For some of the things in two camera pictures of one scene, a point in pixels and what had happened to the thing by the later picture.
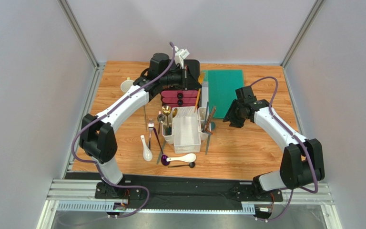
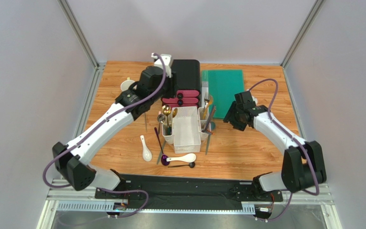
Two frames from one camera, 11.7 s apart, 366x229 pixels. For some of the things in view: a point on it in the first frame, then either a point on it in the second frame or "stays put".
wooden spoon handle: (200, 83) -> (209, 102)
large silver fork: (151, 125) -> (207, 100)
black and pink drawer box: (188, 98) stays put
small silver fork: (159, 123) stays put
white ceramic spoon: (189, 158) stays put
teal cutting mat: (222, 84) stays put
